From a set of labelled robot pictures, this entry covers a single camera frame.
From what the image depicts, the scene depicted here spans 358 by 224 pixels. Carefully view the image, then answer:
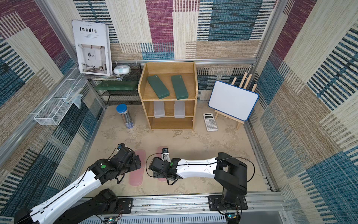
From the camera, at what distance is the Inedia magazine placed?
0.76 meters

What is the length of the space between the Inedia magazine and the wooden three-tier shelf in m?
0.24

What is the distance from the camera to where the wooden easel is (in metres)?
0.89
